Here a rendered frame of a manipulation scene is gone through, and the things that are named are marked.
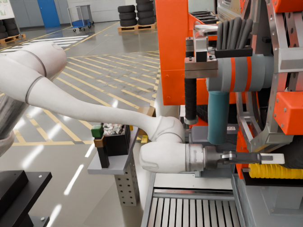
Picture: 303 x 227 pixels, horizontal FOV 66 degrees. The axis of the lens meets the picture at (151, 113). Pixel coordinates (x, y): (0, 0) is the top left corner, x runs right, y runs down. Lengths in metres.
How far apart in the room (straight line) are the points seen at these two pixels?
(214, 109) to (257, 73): 0.28
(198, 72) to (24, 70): 0.52
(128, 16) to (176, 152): 8.73
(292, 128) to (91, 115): 0.56
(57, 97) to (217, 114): 0.64
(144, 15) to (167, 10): 7.95
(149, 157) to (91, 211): 0.87
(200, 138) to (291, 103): 0.78
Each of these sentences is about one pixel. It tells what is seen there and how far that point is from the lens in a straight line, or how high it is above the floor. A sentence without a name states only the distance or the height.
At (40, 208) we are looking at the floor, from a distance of 1.72.
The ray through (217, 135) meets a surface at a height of 0.54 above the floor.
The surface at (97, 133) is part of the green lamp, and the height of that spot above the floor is 0.64.
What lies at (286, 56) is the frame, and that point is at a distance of 0.63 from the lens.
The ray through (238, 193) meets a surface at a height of 0.15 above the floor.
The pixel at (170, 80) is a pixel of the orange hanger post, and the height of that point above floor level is 0.68.
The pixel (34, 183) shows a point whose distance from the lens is 1.42.
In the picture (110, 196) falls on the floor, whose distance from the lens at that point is 1.60.
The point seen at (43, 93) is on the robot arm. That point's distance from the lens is 0.78.
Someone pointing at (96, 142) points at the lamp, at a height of 0.60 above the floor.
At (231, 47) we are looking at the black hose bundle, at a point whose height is 0.99.
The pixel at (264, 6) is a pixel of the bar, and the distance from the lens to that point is 0.84.
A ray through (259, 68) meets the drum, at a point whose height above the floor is 0.88.
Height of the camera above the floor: 1.12
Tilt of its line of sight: 27 degrees down
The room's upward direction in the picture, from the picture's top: 6 degrees counter-clockwise
